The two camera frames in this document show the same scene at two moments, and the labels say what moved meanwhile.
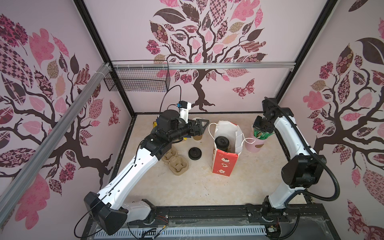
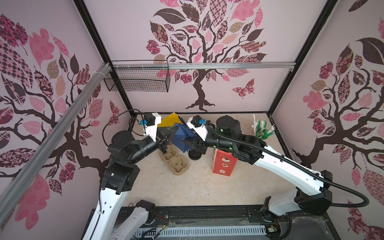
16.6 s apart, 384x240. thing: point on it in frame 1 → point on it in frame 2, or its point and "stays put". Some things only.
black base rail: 313,221 stays put
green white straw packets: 261,134 stays put
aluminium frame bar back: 207,65 stays put
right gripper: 256,124 → 201,146
